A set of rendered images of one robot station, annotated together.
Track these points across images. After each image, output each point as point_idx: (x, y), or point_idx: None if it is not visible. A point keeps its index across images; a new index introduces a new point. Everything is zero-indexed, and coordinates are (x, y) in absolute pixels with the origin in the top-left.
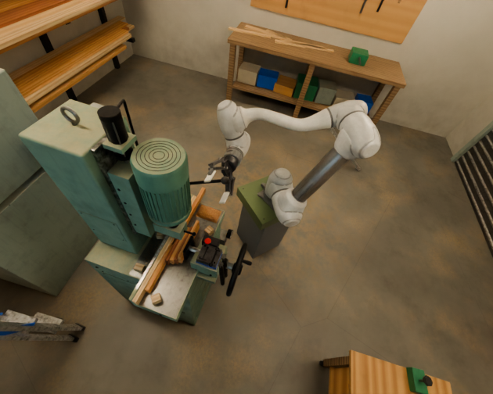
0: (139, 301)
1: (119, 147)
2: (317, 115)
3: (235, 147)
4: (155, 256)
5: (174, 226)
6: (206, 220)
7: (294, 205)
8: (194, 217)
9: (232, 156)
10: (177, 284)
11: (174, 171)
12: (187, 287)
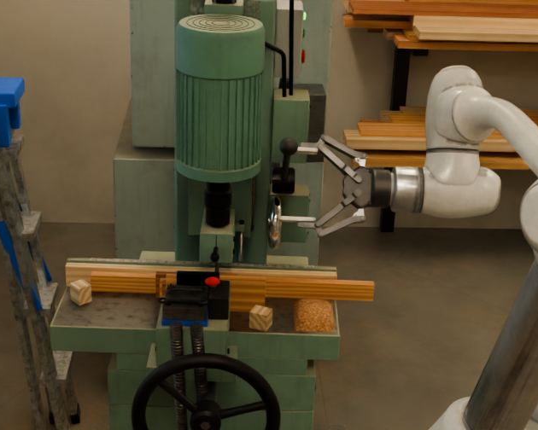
0: (72, 280)
1: (208, 2)
2: None
3: (422, 169)
4: (158, 261)
5: (207, 217)
6: (293, 317)
7: (443, 423)
8: (288, 301)
9: (393, 175)
10: (119, 313)
11: (198, 32)
12: (117, 325)
